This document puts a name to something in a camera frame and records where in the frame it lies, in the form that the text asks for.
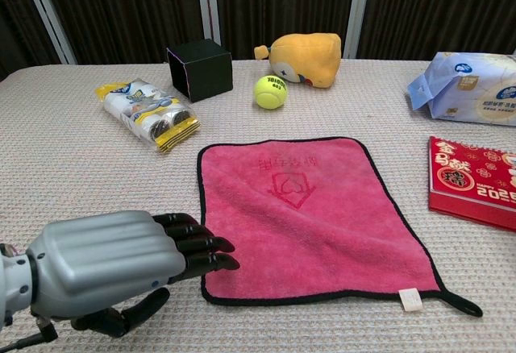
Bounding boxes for pink towel with black trim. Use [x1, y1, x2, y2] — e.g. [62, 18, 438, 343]
[196, 137, 484, 318]

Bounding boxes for yellow plush toy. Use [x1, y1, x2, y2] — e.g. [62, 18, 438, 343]
[253, 32, 343, 89]

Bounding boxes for beige woven tablecloth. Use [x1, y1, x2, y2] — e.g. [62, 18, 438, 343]
[0, 59, 516, 353]

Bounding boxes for light blue tissue pack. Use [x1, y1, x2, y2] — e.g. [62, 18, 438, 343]
[406, 51, 516, 127]

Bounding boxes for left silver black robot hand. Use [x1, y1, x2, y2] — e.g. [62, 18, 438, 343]
[26, 210, 242, 338]

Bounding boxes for white rolls pack yellow ends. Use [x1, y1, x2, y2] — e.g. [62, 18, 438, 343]
[94, 77, 202, 154]

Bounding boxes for red 2026 desk calendar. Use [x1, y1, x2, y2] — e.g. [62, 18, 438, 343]
[427, 135, 516, 232]

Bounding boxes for black cube box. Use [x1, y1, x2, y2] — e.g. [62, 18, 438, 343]
[166, 39, 235, 103]

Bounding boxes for yellow tennis ball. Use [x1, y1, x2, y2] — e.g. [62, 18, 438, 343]
[252, 74, 289, 110]

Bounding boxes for silver screen frame post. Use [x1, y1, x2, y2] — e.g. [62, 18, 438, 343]
[195, 0, 222, 46]
[18, 0, 77, 65]
[342, 0, 374, 59]

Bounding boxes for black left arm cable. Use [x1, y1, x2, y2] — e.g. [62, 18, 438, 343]
[0, 319, 60, 353]

